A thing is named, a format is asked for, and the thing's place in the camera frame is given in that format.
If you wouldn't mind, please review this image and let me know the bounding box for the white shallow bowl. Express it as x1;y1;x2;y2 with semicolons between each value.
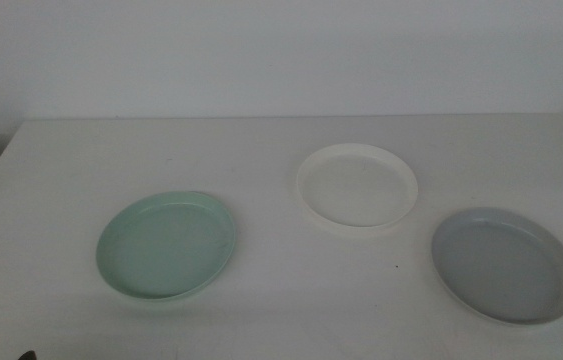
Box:
296;143;419;230

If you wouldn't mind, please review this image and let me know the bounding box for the grey shallow bowl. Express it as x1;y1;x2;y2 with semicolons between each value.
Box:
430;206;563;326

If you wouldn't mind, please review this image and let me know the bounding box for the pale green shallow bowl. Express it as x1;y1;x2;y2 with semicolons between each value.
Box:
95;190;238;301

